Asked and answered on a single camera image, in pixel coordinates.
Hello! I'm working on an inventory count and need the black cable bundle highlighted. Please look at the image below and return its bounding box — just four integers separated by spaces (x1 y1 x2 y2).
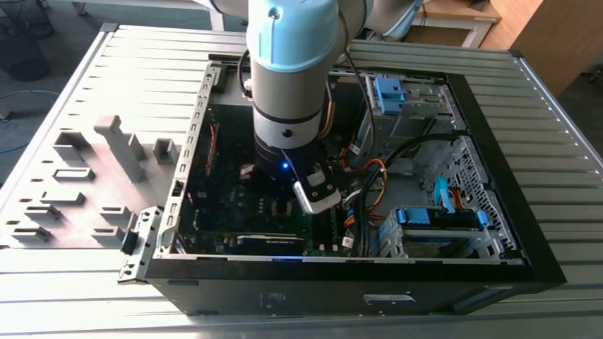
351 132 467 257

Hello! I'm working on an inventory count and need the blue flat wire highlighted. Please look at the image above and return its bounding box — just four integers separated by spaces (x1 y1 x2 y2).
432 175 459 213

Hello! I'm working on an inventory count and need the grey power supply unit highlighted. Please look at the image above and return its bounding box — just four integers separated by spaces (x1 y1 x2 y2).
207 70 259 149

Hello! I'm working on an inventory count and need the wooden cabinet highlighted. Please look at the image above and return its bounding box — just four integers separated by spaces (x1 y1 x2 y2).
479 0 603 98

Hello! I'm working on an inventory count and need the silver metal drive cage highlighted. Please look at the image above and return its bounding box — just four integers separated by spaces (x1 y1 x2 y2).
357 73 467 167

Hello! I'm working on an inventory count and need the black office chair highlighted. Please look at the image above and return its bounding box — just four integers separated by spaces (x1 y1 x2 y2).
0 0 53 82

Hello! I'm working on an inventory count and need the silver disk bay cage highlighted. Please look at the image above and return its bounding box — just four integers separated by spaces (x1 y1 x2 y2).
376 208 508 261

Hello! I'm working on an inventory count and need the CPU socket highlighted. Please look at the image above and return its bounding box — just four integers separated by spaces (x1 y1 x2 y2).
265 196 297 229

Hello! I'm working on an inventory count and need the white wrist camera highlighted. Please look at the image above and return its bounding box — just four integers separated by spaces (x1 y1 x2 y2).
291 165 341 215

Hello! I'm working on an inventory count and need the blue drive bay latch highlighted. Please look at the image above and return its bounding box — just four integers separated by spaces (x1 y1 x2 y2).
373 76 409 116

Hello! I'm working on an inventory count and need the black and blue latch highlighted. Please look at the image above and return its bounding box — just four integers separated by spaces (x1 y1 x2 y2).
120 230 141 254

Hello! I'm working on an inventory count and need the black PC case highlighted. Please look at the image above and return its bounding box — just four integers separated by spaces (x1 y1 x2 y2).
116 52 565 317

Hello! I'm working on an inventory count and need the black RAM slot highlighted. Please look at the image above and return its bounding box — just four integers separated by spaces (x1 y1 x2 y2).
325 206 339 249
311 211 325 250

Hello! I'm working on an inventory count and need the blue disk carrier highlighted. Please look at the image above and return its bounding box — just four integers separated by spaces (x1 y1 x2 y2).
389 207 489 230

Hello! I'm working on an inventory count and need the wooden top desk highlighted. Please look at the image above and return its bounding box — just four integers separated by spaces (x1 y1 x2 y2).
403 0 503 49

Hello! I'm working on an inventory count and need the white frame desk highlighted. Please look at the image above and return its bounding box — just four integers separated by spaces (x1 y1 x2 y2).
69 0 236 32

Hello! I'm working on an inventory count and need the black graphics card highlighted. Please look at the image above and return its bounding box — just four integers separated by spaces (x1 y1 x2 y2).
235 234 307 255

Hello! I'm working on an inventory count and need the orange disk power wire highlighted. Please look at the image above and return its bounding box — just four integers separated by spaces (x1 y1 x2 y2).
449 186 471 210

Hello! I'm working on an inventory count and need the black camera cable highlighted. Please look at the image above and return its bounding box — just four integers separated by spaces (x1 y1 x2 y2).
337 8 380 137

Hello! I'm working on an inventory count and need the grey slot retainer bracket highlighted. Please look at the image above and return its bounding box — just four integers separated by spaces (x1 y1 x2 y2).
116 206 165 285

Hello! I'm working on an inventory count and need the orange wire bundle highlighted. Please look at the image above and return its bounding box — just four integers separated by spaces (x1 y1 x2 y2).
341 157 388 229

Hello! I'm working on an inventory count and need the green motherboard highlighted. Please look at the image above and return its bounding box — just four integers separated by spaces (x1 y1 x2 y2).
177 105 355 257

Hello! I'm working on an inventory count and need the grey parts rack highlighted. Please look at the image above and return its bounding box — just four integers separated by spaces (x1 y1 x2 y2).
0 114 183 250

